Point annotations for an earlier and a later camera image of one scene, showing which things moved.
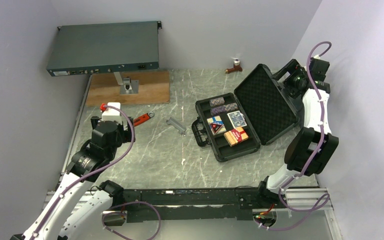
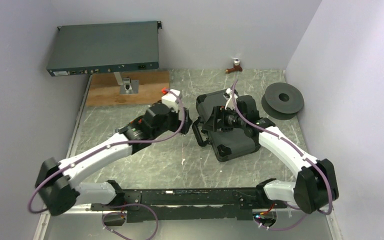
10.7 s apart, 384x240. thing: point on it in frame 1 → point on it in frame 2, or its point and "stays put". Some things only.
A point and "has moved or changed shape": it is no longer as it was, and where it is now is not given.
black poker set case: [258, 112] has moved or changed shape
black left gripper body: [123, 136] → [172, 124]
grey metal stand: [127, 86] stays put
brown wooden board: [154, 88] stays put
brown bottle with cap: [236, 67] stays put
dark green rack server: [103, 48] stays put
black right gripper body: [296, 73] → [229, 119]
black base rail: [184, 205] stays put
